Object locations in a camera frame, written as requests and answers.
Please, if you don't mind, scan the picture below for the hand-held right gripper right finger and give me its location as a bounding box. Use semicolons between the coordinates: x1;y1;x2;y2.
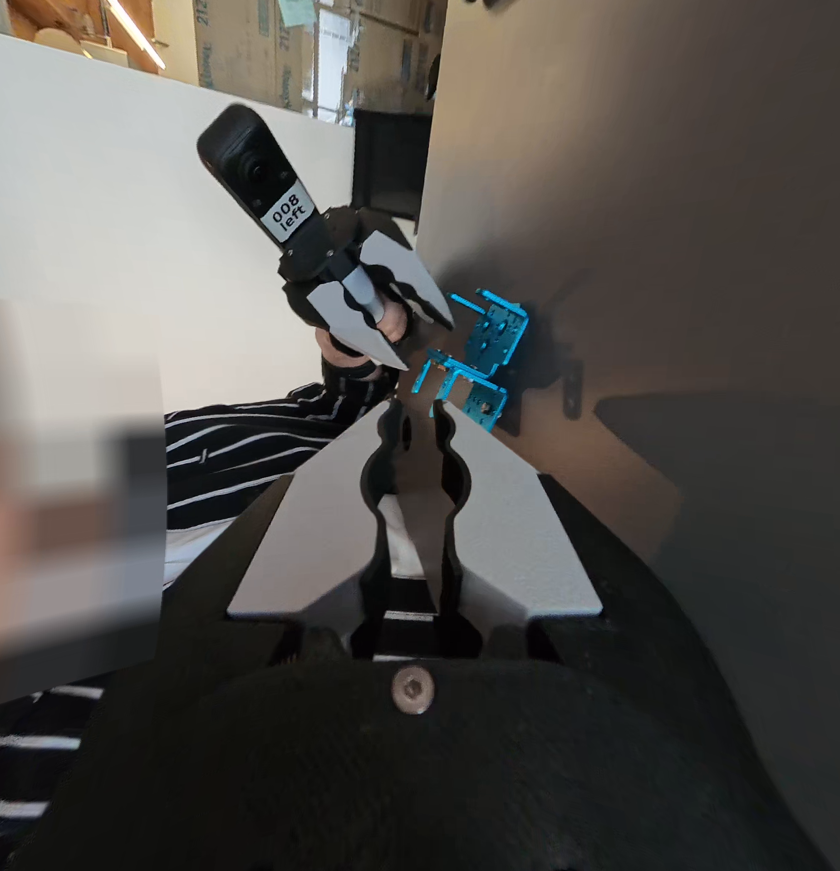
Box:
430;401;604;660

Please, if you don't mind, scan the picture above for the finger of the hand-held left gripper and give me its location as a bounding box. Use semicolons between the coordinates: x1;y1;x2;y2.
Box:
360;230;456;332
306;279;412;373

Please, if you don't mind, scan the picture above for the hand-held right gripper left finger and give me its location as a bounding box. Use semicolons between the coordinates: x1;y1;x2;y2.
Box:
228;400;403;660

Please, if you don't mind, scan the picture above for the blue metal bracket assembly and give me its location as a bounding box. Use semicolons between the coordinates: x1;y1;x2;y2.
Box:
412;289;530;433

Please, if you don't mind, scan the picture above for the dark grey desk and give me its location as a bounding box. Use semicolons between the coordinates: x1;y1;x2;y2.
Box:
416;0;840;871

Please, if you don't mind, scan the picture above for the person's left hand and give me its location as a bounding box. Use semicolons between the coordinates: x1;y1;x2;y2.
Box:
376;301;412;344

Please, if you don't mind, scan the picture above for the white garment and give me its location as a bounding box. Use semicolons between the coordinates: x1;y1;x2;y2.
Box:
164;495;429;607

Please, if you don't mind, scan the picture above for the black office chair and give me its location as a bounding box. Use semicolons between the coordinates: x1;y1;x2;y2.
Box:
352;109;434;219

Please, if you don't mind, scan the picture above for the stack of cardboard boxes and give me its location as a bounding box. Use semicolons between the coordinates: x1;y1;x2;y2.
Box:
192;0;448;118

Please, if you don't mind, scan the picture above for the black striped jacket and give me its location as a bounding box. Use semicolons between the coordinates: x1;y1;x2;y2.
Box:
0;435;312;871

